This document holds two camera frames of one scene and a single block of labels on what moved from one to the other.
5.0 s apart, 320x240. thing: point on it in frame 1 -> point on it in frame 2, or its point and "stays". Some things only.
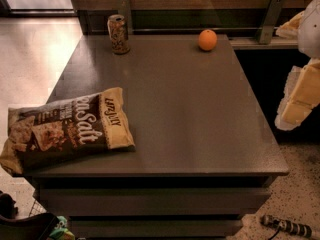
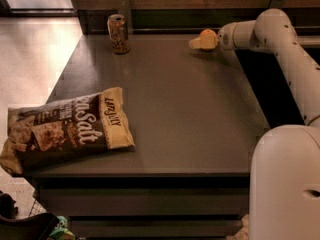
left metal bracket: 124,10 stays
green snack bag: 60,232 stays
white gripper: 310,30 -> 224,37
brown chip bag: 63,126 stays
